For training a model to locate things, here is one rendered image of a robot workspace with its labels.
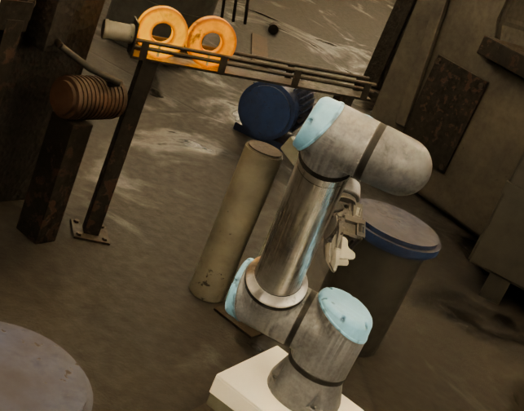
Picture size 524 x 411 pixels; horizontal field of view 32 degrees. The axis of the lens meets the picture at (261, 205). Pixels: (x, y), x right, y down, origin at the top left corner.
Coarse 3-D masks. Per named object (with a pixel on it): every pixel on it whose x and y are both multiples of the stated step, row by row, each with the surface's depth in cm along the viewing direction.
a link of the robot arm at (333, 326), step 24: (336, 288) 221; (312, 312) 213; (336, 312) 210; (360, 312) 216; (288, 336) 214; (312, 336) 213; (336, 336) 211; (360, 336) 212; (312, 360) 214; (336, 360) 213
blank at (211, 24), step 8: (208, 16) 275; (216, 16) 276; (192, 24) 275; (200, 24) 273; (208, 24) 274; (216, 24) 275; (224, 24) 275; (192, 32) 274; (200, 32) 274; (208, 32) 275; (216, 32) 276; (224, 32) 276; (232, 32) 277; (192, 40) 275; (200, 40) 276; (224, 40) 278; (232, 40) 278; (200, 48) 277; (216, 48) 281; (224, 48) 279; (232, 48) 280; (208, 56) 279; (200, 64) 279; (208, 64) 280; (216, 64) 280
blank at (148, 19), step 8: (152, 8) 269; (160, 8) 268; (168, 8) 269; (144, 16) 268; (152, 16) 268; (160, 16) 269; (168, 16) 269; (176, 16) 270; (144, 24) 269; (152, 24) 269; (176, 24) 271; (184, 24) 272; (144, 32) 270; (176, 32) 272; (184, 32) 273; (152, 40) 272; (168, 40) 274; (176, 40) 273; (184, 40) 274; (160, 48) 273; (168, 48) 274; (152, 56) 274; (160, 56) 274; (168, 56) 275
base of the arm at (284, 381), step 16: (272, 368) 227; (288, 368) 219; (272, 384) 220; (288, 384) 217; (304, 384) 216; (320, 384) 216; (336, 384) 218; (288, 400) 217; (304, 400) 216; (320, 400) 217; (336, 400) 220
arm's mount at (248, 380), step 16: (272, 352) 238; (240, 368) 224; (256, 368) 227; (224, 384) 217; (240, 384) 218; (256, 384) 221; (224, 400) 218; (240, 400) 215; (256, 400) 215; (272, 400) 217
